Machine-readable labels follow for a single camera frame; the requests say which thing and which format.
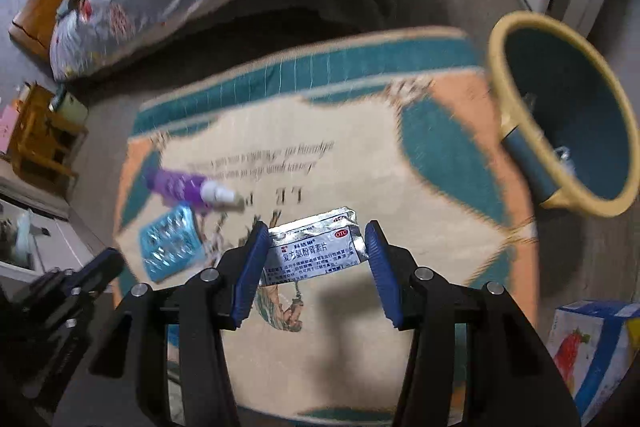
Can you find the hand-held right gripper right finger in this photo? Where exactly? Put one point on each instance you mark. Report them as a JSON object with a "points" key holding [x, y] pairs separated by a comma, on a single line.
{"points": [[382, 272]]}

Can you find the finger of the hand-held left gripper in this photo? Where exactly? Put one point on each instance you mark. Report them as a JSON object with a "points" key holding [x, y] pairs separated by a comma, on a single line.
{"points": [[102, 264]]}

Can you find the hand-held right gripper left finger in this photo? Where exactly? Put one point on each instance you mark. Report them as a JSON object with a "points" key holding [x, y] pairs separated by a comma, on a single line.
{"points": [[250, 267]]}

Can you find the silver medicine sachet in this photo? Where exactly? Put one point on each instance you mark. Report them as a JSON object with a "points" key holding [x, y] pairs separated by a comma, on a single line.
{"points": [[310, 252]]}

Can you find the teal wastebasket with yellow rim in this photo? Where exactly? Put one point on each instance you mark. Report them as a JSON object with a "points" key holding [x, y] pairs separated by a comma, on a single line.
{"points": [[575, 107]]}

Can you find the white low cabinet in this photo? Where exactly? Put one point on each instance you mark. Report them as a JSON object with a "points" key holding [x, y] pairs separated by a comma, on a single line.
{"points": [[55, 232]]}

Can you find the blue blister pack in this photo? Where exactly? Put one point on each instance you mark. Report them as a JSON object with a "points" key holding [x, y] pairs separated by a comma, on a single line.
{"points": [[167, 242]]}

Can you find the small white bottle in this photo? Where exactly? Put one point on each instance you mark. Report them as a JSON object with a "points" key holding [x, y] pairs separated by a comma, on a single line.
{"points": [[217, 193]]}

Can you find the purple snack packet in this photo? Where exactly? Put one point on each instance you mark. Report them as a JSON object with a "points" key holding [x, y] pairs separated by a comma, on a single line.
{"points": [[175, 184]]}

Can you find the patterned teal and orange rug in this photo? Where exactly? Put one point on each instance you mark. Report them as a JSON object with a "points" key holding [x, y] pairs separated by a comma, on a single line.
{"points": [[350, 157]]}

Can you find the wooden side table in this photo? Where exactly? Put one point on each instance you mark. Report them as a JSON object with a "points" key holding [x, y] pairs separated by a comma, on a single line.
{"points": [[35, 142]]}

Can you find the pale green container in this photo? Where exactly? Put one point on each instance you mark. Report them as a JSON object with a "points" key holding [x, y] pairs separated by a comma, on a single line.
{"points": [[70, 104]]}

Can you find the pink box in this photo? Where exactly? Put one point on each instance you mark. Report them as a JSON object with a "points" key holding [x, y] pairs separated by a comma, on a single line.
{"points": [[7, 129]]}

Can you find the colourful printed carton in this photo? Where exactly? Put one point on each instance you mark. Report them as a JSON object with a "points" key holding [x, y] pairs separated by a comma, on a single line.
{"points": [[590, 357]]}

